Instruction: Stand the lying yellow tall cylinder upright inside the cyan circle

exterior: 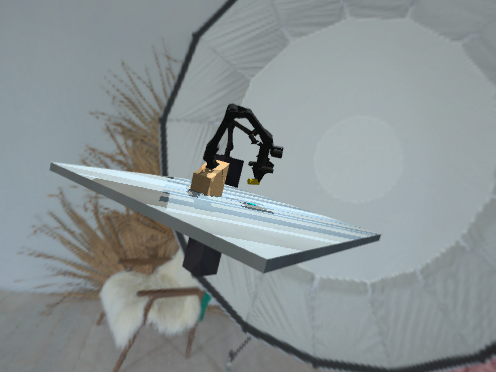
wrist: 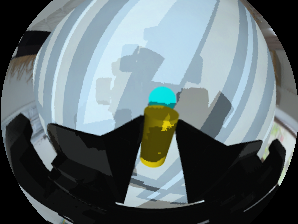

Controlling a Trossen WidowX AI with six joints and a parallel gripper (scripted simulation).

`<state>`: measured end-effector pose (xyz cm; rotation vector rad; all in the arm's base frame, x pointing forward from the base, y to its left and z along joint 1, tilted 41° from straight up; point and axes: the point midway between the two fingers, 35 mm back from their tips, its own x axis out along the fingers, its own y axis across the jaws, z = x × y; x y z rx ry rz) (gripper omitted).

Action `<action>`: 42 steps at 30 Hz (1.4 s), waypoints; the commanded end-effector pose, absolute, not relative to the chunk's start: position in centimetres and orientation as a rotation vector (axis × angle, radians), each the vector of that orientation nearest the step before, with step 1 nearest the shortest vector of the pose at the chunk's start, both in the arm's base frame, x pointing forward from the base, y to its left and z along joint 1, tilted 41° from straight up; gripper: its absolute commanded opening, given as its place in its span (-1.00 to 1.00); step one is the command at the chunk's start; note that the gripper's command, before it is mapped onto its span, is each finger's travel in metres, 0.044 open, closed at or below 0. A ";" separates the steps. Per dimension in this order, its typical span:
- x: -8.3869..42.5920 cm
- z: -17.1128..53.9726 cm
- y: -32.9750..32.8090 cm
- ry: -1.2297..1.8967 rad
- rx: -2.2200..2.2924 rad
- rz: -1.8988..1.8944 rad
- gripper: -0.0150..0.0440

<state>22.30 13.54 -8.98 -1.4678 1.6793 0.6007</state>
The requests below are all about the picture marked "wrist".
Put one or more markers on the yellow cylinder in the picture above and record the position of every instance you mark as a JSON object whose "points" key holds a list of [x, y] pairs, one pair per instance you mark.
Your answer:
{"points": [[160, 125]]}

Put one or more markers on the cyan circle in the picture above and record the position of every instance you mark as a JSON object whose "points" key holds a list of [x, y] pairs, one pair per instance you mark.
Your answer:
{"points": [[162, 96]]}

